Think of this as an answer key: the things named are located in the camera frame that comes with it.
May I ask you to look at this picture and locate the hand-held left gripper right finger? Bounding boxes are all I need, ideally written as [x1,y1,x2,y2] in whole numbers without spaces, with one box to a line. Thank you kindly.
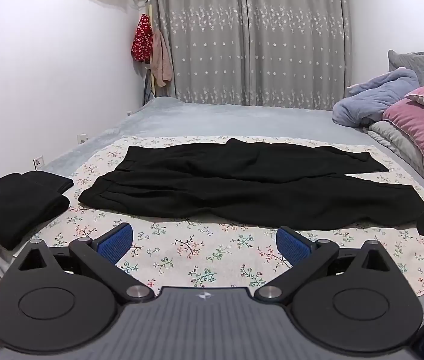
[253,226,410,302]

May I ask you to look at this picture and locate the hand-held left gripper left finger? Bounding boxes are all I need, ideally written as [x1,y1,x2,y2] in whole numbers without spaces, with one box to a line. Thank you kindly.
[7,223,156,305]

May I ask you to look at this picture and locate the black pants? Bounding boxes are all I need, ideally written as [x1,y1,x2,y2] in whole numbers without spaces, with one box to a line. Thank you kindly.
[22,171,75,196]
[78,139,424,231]
[0,174,71,251]

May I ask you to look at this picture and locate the folded black pants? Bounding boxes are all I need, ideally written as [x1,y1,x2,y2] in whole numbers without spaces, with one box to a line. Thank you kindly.
[0,174,71,251]
[22,171,75,196]

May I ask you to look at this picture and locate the floral cloth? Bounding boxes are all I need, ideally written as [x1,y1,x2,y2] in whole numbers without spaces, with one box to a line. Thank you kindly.
[39,135,424,297]

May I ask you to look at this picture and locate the grey quilt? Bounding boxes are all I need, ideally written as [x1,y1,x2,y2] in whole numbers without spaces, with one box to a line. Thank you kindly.
[362,120,424,205]

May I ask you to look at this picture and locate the pink pillow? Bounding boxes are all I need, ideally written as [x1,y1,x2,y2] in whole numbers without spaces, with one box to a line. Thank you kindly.
[383,84,424,181]

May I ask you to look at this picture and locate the grey bed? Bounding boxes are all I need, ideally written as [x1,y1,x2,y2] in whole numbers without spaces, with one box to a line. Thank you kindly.
[0,97,424,323]

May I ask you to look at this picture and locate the blue-grey blanket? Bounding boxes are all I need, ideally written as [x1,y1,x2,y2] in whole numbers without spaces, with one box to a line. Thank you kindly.
[332,67,421,128]

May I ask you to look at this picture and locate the grey pillow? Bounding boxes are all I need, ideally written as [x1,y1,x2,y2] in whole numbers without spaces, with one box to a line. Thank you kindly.
[388,49,424,83]

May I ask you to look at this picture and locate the pink garment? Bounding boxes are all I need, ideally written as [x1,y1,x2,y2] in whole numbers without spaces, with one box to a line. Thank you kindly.
[150,28,173,87]

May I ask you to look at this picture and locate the red floral garment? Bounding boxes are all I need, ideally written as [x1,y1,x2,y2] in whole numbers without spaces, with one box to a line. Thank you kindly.
[131,14,153,62]

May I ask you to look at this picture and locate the grey star curtain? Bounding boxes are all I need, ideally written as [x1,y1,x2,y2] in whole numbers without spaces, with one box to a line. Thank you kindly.
[148,0,353,111]

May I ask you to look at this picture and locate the wooden stick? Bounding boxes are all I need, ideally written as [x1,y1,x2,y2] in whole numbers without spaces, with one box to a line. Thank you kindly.
[148,4,158,98]

